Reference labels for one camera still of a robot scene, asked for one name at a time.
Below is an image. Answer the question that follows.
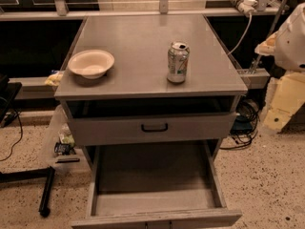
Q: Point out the thin black floor cable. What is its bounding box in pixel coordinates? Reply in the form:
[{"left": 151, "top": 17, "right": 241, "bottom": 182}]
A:
[{"left": 0, "top": 96, "right": 24, "bottom": 162}]

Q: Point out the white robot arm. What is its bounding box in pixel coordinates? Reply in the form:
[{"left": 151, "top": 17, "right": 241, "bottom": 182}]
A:
[{"left": 254, "top": 3, "right": 305, "bottom": 132}]

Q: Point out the white paper bowl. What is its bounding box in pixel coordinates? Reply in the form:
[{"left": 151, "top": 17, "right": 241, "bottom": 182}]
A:
[{"left": 68, "top": 50, "right": 114, "bottom": 79}]

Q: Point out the white power cable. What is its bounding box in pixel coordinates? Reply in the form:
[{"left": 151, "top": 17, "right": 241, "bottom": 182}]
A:
[{"left": 226, "top": 12, "right": 254, "bottom": 57}]

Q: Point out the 7up soda can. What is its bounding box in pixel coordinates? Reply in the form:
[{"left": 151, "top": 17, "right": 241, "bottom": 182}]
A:
[{"left": 167, "top": 41, "right": 190, "bottom": 84}]

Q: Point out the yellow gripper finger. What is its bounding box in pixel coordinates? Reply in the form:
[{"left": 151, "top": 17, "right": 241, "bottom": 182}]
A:
[
  {"left": 254, "top": 32, "right": 277, "bottom": 56},
  {"left": 263, "top": 73, "right": 305, "bottom": 132}
]

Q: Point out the grey drawer cabinet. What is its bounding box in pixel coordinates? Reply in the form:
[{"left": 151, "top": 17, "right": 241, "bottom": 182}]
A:
[{"left": 55, "top": 15, "right": 247, "bottom": 154}]

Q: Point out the closed upper drawer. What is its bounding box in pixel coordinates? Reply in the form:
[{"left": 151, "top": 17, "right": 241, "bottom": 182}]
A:
[{"left": 68, "top": 113, "right": 236, "bottom": 146}]

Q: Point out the yellow snack bag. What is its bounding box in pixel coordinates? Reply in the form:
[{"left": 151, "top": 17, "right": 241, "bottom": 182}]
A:
[{"left": 45, "top": 71, "right": 64, "bottom": 87}]

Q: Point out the open lower drawer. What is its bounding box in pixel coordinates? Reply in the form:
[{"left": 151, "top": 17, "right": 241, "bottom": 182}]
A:
[{"left": 71, "top": 141, "right": 242, "bottom": 229}]

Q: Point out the black stand leg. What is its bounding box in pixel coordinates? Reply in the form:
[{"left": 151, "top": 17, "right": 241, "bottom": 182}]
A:
[{"left": 0, "top": 166, "right": 56, "bottom": 219}]

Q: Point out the black cable bundle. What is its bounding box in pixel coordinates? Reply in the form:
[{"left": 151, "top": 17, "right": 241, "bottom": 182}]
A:
[{"left": 219, "top": 98, "right": 261, "bottom": 151}]

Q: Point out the clear plastic bin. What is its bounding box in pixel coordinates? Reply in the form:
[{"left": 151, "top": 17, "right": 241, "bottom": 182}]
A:
[{"left": 40, "top": 106, "right": 90, "bottom": 173}]

